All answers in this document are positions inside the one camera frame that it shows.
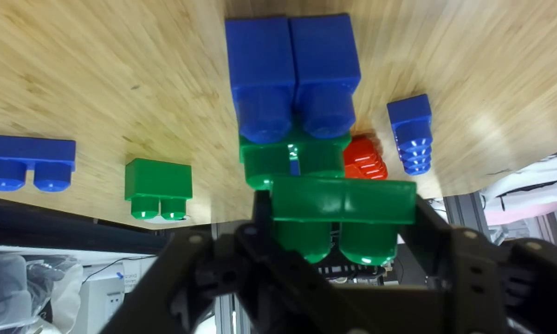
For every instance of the blue square lego block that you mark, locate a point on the blue square lego block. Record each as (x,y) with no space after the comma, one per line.
(289,68)

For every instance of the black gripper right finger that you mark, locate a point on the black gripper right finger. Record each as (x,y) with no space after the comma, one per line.
(512,290)

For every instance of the clear plastic bag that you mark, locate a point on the clear plastic bag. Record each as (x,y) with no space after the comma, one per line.
(18,290)

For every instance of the red lego block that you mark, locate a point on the red lego block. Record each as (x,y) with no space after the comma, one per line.
(363,160)

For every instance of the blue four-stud lego block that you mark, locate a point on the blue four-stud lego block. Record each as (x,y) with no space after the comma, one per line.
(410,118)
(24,151)

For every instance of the white appliance box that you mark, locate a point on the white appliance box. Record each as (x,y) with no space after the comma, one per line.
(102,303)

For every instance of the pink sheet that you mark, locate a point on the pink sheet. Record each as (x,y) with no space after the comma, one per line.
(525,207)

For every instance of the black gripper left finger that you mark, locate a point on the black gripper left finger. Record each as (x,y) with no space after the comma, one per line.
(185,290)

